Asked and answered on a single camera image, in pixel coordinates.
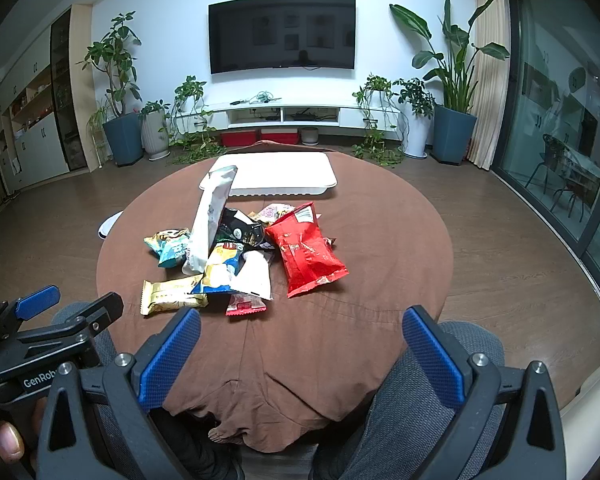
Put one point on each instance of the black outdoor chair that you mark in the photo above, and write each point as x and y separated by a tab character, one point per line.
555	160

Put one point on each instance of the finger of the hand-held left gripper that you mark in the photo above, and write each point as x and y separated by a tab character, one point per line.
37	301
102	310

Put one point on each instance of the red storage box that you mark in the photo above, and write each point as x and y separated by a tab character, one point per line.
279	135
239	137

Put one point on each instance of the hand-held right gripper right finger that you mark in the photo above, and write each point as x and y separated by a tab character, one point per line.
432	360

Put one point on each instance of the pink snack bag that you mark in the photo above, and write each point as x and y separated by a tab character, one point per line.
272	212

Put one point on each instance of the blue yellow chip bag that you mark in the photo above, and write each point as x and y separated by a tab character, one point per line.
219	270

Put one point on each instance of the glass sliding door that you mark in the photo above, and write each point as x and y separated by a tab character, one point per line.
555	110

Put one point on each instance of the small-leaf tree blue pot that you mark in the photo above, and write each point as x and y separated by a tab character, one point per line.
123	140

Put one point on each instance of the wall television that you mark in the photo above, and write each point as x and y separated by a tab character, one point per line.
280	35

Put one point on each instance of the white wall cabinet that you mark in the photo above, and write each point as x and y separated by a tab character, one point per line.
35	150

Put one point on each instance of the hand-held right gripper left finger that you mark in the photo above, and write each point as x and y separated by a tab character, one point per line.
167	357

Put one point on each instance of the beige curtain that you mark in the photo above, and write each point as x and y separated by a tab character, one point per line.
486	85

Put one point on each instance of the person's left hand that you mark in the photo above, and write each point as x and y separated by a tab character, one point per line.
5	440

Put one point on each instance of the teal snack bag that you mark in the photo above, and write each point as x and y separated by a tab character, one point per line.
170	250

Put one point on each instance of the black snack bag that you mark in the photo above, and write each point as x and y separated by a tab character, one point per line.
242	230

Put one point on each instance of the trailing ivy plant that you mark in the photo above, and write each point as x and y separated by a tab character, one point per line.
192	92

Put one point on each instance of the small red white packet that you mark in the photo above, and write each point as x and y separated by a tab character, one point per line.
245	305

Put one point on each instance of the red chip bag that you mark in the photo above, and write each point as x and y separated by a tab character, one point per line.
305	255

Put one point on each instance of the bushy plant white pot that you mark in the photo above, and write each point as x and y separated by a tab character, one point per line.
417	130

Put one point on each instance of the gold snack wrapper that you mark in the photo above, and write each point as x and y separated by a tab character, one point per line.
172	296

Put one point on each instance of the tall white snack bag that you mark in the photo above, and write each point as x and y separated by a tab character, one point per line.
207	220

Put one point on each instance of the white snack packet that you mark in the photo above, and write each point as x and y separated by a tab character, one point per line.
255	275

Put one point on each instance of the broad-leaf plant blue pot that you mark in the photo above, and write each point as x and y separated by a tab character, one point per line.
454	135

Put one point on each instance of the small round pot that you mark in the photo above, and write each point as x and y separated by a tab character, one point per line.
309	136

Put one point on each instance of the white media cabinet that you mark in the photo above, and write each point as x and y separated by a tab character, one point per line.
240	117

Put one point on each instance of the plant in white ribbed pot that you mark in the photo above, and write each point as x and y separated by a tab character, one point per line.
155	135

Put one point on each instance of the white plastic tray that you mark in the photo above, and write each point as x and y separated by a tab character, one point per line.
280	172

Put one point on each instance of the black media box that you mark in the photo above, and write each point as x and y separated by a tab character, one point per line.
307	116

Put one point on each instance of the white round stool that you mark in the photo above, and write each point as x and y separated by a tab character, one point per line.
109	225

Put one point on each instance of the brown tablecloth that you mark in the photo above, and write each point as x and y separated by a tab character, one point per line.
330	350

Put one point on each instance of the trailing vine on metal stand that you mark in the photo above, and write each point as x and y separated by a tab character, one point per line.
377	85

